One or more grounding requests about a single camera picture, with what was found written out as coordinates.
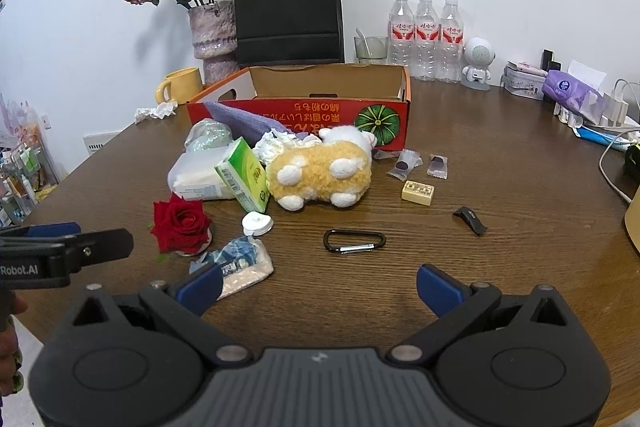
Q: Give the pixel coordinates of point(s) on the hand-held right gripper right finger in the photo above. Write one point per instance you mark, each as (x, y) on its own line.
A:
(440, 289)

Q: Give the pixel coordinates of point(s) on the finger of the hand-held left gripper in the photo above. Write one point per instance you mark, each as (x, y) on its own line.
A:
(107, 244)
(55, 230)

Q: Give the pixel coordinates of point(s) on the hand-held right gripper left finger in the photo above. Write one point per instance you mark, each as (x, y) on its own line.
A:
(202, 284)

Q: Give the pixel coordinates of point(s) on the black carabiner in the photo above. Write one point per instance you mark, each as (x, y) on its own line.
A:
(380, 239)

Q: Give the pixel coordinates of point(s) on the clear dark candy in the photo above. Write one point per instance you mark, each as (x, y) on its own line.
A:
(402, 164)
(437, 166)

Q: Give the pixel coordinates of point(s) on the iridescent plastic bag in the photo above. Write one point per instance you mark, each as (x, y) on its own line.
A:
(207, 134)

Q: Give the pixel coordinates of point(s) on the yellow white plush toy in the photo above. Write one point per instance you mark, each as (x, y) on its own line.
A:
(320, 172)

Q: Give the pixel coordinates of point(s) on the orange cardboard box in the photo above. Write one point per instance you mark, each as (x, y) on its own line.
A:
(310, 112)

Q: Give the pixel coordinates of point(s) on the person's left hand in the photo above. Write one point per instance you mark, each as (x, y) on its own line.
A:
(6, 357)

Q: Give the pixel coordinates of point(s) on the blue white plastic packet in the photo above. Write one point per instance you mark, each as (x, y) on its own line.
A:
(245, 264)

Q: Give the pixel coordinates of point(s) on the red rose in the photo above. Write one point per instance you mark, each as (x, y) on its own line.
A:
(180, 222)

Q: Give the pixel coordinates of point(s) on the shelf of assorted goods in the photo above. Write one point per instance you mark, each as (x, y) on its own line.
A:
(22, 167)

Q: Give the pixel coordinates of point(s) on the black plastic clip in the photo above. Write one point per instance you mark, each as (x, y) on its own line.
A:
(470, 218)

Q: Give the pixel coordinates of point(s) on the white round cap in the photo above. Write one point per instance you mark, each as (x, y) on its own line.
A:
(256, 224)

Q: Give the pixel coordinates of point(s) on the small yellow box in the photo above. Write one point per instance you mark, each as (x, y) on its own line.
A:
(417, 193)

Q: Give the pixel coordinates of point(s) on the white tissue pack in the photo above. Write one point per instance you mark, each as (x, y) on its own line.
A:
(195, 177)

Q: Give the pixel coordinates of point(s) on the green paper box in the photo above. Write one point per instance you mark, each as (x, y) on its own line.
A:
(245, 177)

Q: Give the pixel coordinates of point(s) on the crumpled white tissue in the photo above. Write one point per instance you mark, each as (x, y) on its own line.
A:
(157, 111)

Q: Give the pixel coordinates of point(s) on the purple cloth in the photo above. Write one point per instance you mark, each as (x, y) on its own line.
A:
(245, 117)

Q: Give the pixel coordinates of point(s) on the yellow mug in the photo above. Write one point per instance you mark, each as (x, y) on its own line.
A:
(182, 84)

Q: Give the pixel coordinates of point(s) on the beige round object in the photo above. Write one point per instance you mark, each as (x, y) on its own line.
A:
(632, 222)

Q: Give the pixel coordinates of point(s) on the blue tube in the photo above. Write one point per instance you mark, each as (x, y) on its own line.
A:
(597, 138)

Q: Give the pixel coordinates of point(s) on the printed tin box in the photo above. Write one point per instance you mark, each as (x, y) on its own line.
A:
(522, 84)

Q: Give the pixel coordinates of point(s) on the white robot figurine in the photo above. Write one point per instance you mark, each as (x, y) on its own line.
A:
(477, 57)

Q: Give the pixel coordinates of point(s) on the purple tissue pack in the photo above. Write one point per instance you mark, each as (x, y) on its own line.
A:
(570, 92)

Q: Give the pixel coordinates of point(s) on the mottled pink ceramic vase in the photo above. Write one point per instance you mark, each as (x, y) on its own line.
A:
(212, 32)

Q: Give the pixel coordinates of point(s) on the clear water bottle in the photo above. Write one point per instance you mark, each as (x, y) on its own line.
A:
(450, 42)
(426, 39)

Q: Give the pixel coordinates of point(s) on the clear glass cup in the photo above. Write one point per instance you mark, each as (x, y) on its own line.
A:
(371, 49)

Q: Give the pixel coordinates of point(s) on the white charger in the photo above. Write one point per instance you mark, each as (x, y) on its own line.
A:
(616, 107)

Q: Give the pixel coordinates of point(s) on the pack of water bottles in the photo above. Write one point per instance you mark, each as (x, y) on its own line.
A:
(402, 37)

